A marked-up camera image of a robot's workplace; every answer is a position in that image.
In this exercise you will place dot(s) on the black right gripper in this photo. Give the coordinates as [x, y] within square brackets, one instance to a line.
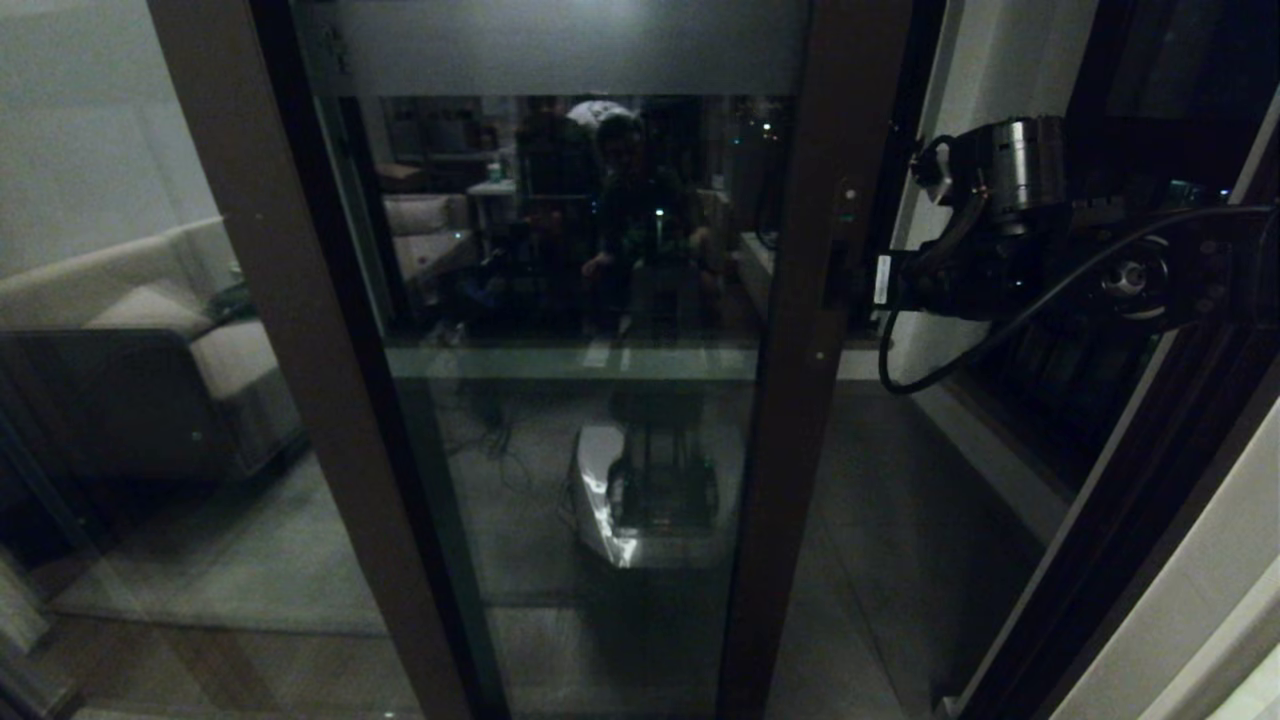
[1000, 270]

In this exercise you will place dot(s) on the brown framed sliding glass door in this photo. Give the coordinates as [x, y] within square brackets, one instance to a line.
[800, 450]

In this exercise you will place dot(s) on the brown framed fixed glass panel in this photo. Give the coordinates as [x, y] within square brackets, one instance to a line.
[345, 450]

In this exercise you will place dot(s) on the grey rug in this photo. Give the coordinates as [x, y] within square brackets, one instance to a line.
[250, 560]

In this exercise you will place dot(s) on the light grey sofa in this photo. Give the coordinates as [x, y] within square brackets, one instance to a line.
[150, 310]

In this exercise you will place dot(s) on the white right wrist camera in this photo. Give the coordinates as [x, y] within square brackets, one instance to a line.
[930, 170]

